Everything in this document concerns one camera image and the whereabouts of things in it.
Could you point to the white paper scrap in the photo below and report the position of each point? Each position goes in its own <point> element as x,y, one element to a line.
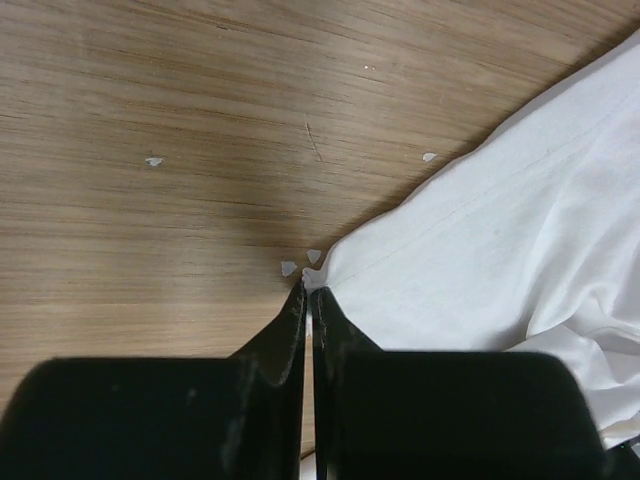
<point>429,157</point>
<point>313,255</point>
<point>288,268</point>
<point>154,161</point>

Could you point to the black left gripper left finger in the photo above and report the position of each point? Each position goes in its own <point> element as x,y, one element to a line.
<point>237,417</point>

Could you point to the white printed t-shirt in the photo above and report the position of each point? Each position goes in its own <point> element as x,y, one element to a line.
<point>528,243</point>

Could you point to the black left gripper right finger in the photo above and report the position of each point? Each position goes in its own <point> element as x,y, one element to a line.
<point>384,414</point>

